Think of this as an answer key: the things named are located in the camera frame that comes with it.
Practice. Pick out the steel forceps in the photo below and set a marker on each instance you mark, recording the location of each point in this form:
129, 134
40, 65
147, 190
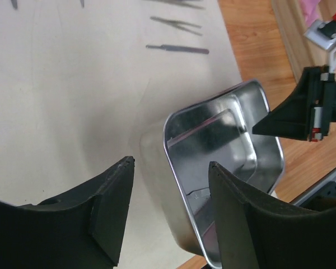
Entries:
180, 25
187, 4

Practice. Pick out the steel surgical scissors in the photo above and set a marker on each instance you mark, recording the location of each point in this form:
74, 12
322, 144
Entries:
14, 4

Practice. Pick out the steel scalpel handle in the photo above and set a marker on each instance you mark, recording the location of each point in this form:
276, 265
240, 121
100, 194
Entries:
199, 193
176, 48

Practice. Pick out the wooden tray frame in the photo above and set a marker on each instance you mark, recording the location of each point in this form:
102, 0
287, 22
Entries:
301, 51

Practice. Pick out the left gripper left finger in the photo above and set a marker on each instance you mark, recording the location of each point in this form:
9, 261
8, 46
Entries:
80, 228

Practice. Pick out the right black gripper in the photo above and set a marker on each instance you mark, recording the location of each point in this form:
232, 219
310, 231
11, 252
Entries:
306, 114

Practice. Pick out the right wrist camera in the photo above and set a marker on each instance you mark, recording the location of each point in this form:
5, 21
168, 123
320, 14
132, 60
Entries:
323, 34

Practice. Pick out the stainless steel tray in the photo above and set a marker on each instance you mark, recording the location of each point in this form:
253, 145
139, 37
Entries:
176, 153

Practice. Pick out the pink t-shirt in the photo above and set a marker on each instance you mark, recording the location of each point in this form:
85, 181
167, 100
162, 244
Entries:
309, 10

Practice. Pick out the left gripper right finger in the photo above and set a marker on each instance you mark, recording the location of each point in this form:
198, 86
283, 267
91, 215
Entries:
257, 230

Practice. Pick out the beige cloth wrap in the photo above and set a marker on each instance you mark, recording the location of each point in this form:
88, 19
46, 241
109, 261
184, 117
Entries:
78, 86

